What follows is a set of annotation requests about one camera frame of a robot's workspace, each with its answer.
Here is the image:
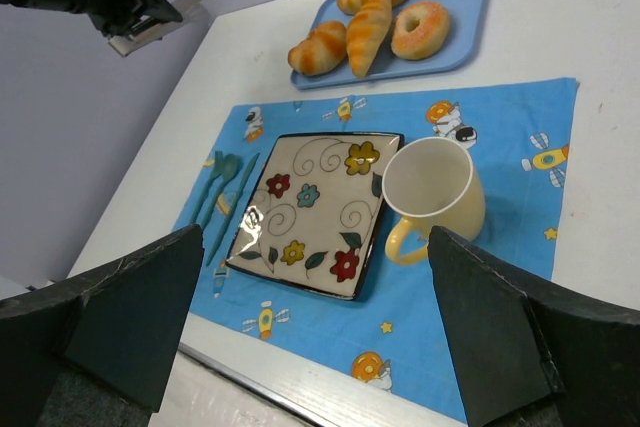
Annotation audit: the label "teal plastic fork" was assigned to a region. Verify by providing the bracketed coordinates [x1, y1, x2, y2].
[190, 151, 224, 224]

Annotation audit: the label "metal serving tongs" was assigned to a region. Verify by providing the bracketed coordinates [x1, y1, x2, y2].
[108, 0, 212, 57]

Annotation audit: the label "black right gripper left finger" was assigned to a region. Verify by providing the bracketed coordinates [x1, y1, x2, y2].
[1, 224, 204, 426]

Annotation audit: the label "teal plastic spoon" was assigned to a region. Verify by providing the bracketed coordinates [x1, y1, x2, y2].
[201, 154, 241, 230]

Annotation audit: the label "yellow mug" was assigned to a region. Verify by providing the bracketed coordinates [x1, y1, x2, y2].
[382, 137, 486, 266]

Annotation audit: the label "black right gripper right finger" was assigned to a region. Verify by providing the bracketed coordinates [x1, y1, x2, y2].
[428, 227, 639, 426]

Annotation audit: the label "round twisted bread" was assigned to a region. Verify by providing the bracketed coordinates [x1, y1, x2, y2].
[287, 21, 347, 76]

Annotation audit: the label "long striped croissant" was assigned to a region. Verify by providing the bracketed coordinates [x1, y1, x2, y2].
[346, 0, 392, 78]

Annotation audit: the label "blue plastic tray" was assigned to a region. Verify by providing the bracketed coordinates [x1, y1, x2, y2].
[289, 0, 496, 92]

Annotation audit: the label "square floral plate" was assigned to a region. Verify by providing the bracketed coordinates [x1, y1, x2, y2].
[225, 132, 404, 300]

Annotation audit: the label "sugared orange donut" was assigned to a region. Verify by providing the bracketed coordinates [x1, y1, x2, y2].
[391, 0, 451, 60]

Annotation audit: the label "teal plastic knife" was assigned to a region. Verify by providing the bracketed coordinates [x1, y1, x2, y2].
[206, 153, 260, 266]

